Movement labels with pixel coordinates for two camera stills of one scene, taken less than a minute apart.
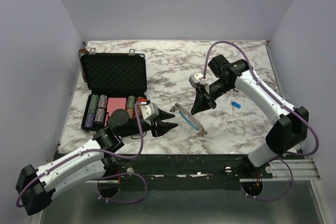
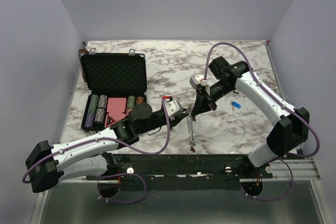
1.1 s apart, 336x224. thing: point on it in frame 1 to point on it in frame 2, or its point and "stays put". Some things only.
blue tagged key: [234, 104] stays put
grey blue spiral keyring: [186, 115] to [190, 130]
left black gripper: [162, 127] to [175, 119]
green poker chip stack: [131, 102] stays put
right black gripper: [201, 102] stays put
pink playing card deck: [115, 103] stays put
